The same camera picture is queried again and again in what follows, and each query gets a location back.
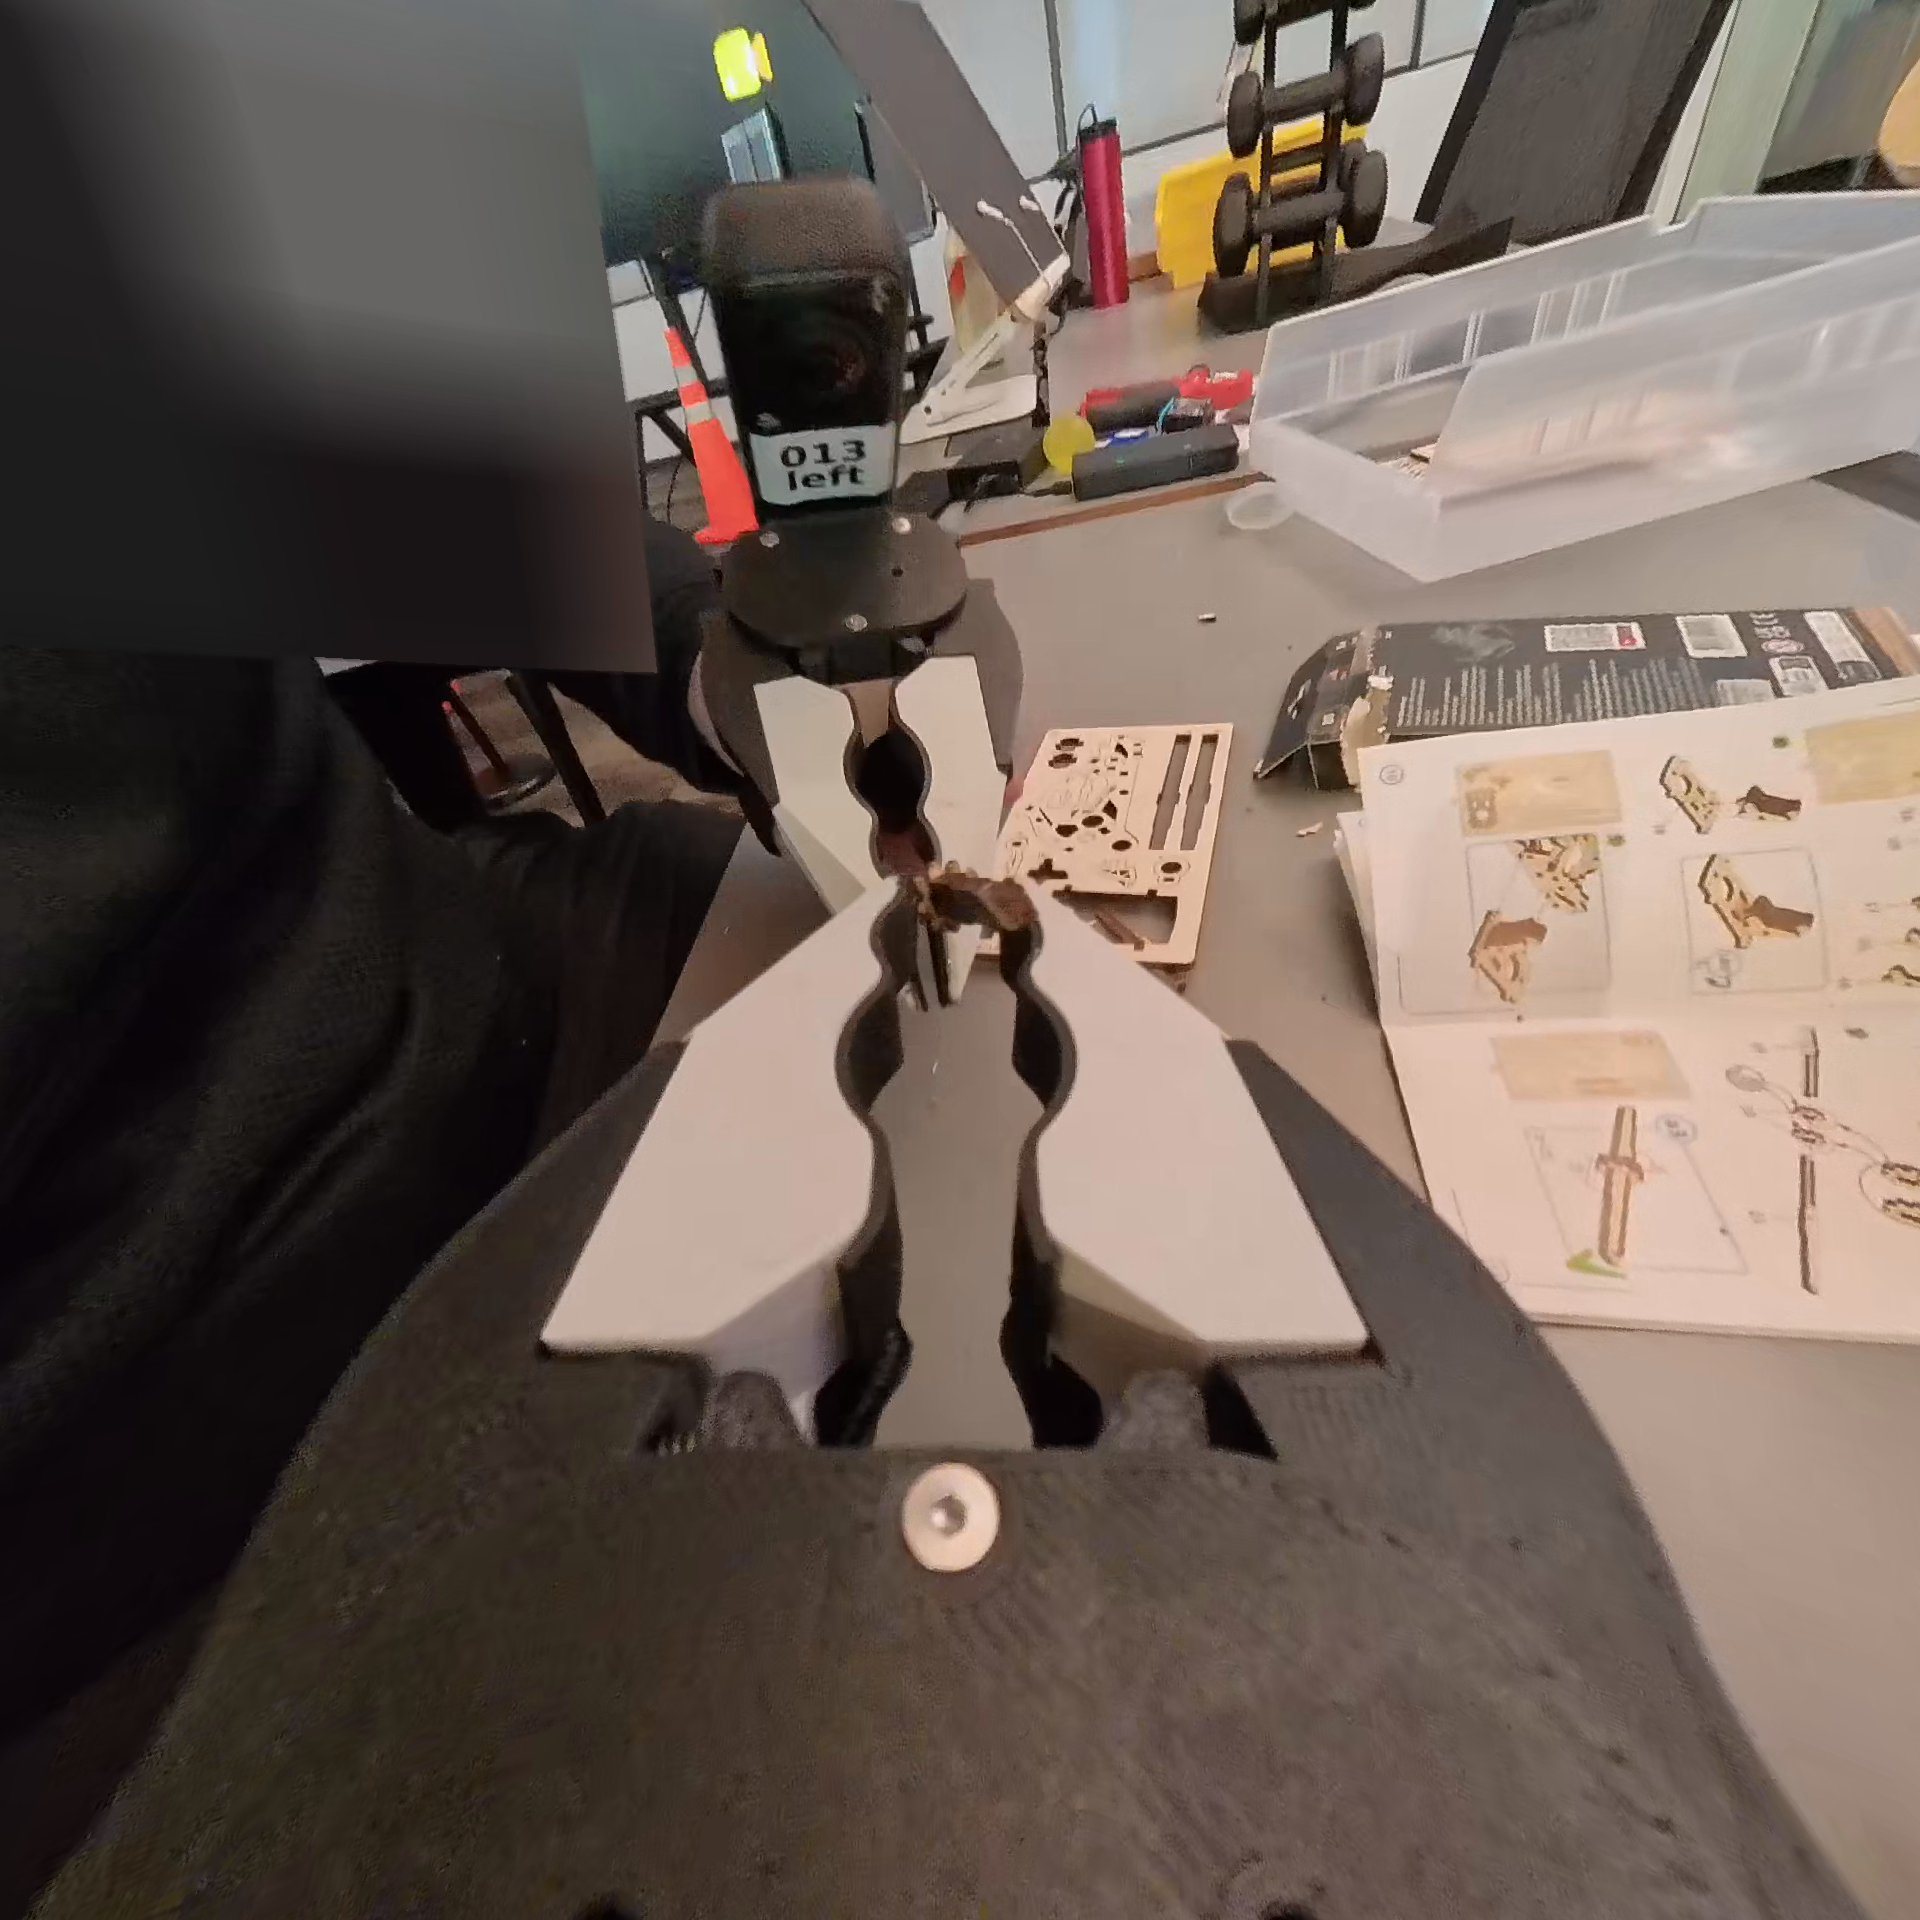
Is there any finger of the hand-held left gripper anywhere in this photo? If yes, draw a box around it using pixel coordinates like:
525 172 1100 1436
751 680 920 922
895 656 1011 969

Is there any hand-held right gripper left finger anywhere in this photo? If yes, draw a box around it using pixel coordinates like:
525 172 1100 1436
540 877 920 1449

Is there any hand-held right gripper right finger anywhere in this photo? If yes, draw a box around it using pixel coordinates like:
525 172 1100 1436
989 908 1369 1449

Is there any wooden rod with gear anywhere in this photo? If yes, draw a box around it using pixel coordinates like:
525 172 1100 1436
885 858 1040 1010

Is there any laser-cut plywood parts sheet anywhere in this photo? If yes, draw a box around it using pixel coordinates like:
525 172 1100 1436
983 725 1233 980

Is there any orange traffic cone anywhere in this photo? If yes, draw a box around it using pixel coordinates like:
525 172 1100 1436
663 328 761 546

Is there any small black box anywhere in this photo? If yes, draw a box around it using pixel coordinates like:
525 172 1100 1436
943 428 1056 506

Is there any white folding stand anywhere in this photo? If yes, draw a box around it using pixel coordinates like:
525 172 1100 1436
911 194 1076 446

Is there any black chair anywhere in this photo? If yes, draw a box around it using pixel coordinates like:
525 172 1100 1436
321 660 609 836

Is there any black rectangular device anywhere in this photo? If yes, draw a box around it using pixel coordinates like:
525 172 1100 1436
1071 422 1240 504

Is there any red and black device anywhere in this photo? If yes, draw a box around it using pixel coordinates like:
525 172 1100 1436
1080 368 1257 442

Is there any red water bottle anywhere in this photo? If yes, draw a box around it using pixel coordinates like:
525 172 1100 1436
1073 117 1131 312

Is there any white instruction booklet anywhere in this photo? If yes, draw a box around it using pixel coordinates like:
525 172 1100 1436
1334 704 1920 1344

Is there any black leaning panel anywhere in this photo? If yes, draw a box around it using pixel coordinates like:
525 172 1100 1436
803 0 1056 288

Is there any person's black sweater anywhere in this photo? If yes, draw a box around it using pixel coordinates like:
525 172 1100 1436
0 516 753 1920

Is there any yellow plastic case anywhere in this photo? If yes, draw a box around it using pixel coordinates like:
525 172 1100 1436
1153 141 1373 290

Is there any black dumbbell rack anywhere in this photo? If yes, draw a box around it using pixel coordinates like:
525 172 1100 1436
1198 0 1397 336

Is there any black cardboard packaging box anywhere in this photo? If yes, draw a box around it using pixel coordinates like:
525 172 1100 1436
1255 609 1920 794

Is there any black dumbbell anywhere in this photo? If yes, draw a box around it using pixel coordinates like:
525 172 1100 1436
1214 141 1392 251
1225 36 1387 156

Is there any clear plastic storage box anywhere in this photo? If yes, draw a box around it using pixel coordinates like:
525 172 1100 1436
1247 188 1920 585

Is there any black slanted board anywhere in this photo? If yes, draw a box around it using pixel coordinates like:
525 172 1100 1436
1414 0 1743 281

